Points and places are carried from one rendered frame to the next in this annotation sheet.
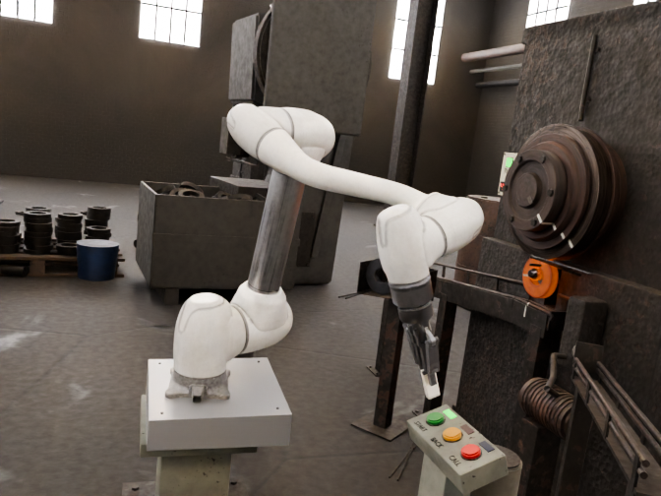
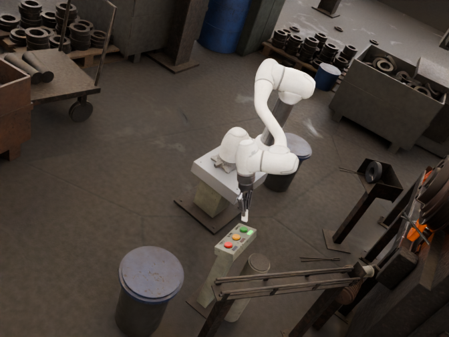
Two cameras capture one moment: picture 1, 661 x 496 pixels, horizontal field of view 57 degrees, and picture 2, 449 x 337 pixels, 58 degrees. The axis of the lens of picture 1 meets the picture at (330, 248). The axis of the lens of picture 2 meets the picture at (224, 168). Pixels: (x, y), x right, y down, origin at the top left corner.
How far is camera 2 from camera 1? 1.45 m
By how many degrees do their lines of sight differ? 47
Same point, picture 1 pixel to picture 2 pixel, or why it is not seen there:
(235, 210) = (395, 87)
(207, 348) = (226, 150)
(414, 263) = (240, 166)
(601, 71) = not seen: outside the picture
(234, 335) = not seen: hidden behind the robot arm
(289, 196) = (279, 108)
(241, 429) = (220, 186)
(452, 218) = (270, 160)
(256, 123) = (260, 72)
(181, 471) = (205, 186)
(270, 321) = not seen: hidden behind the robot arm
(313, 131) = (292, 85)
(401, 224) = (240, 149)
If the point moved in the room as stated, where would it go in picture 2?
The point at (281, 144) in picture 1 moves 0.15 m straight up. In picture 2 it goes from (258, 87) to (269, 61)
